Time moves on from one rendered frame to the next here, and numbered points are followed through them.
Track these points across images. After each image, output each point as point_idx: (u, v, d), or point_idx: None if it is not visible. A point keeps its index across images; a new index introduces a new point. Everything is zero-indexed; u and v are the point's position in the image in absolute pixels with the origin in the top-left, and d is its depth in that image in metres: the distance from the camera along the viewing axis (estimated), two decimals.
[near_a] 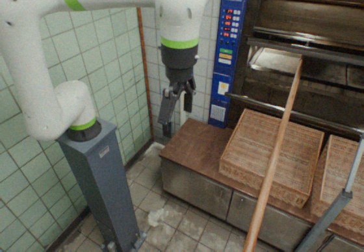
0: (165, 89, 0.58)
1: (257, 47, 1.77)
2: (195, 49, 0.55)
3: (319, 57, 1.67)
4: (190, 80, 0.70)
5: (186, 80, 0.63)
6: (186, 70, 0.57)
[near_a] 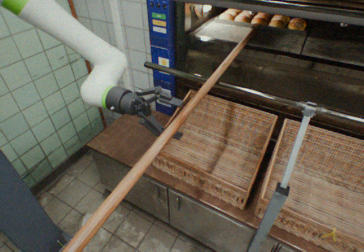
0: (142, 119, 0.83)
1: (205, 15, 1.47)
2: (108, 106, 0.79)
3: (275, 25, 1.37)
4: (147, 93, 0.72)
5: (137, 107, 0.76)
6: (123, 112, 0.79)
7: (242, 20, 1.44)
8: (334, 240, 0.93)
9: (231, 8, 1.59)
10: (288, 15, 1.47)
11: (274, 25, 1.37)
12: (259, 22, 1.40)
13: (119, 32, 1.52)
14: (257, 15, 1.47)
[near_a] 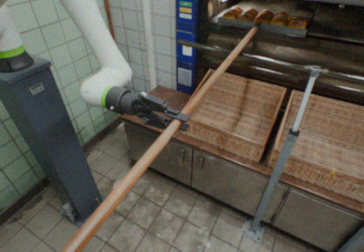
0: None
1: (222, 4, 1.71)
2: (108, 106, 0.79)
3: (276, 24, 1.41)
4: (151, 101, 0.73)
5: (137, 106, 0.76)
6: (123, 112, 0.79)
7: (244, 19, 1.49)
8: (334, 178, 1.16)
9: (233, 8, 1.64)
10: (289, 15, 1.51)
11: (275, 23, 1.41)
12: (261, 21, 1.44)
13: (147, 20, 1.76)
14: (259, 13, 1.52)
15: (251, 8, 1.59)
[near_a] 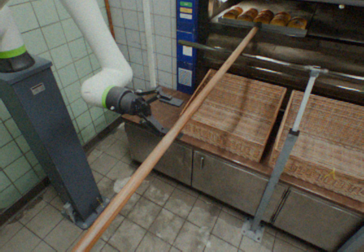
0: (142, 119, 0.83)
1: (223, 5, 1.71)
2: (108, 106, 0.79)
3: (276, 24, 1.42)
4: (147, 93, 0.72)
5: (137, 106, 0.76)
6: (123, 112, 0.79)
7: (244, 19, 1.49)
8: (334, 178, 1.17)
9: (233, 8, 1.64)
10: (289, 14, 1.51)
11: (275, 23, 1.42)
12: (261, 21, 1.45)
13: (148, 20, 1.76)
14: (259, 13, 1.52)
15: (251, 8, 1.59)
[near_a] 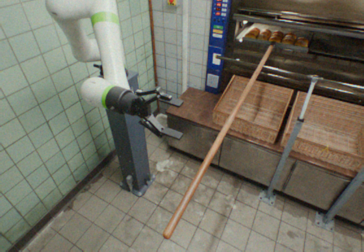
0: (142, 119, 0.83)
1: (244, 26, 2.23)
2: (108, 106, 0.79)
3: (286, 43, 1.94)
4: (147, 93, 0.72)
5: (137, 106, 0.76)
6: (123, 112, 0.79)
7: (262, 38, 2.01)
8: (327, 152, 1.69)
9: (253, 28, 2.16)
10: (296, 35, 2.03)
11: (286, 42, 1.94)
12: (275, 40, 1.97)
13: (185, 37, 2.28)
14: (273, 34, 2.04)
15: (266, 30, 2.11)
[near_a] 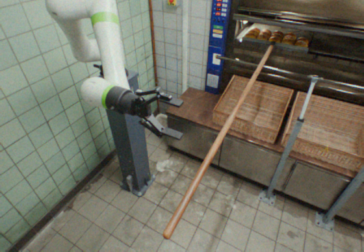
0: (142, 119, 0.83)
1: (244, 26, 2.23)
2: (108, 106, 0.79)
3: (286, 43, 1.94)
4: (147, 93, 0.72)
5: (137, 106, 0.76)
6: (123, 112, 0.79)
7: (262, 38, 2.01)
8: (327, 152, 1.69)
9: (253, 28, 2.16)
10: (296, 35, 2.03)
11: (286, 42, 1.94)
12: (275, 40, 1.97)
13: (185, 37, 2.28)
14: (273, 34, 2.04)
15: (266, 30, 2.11)
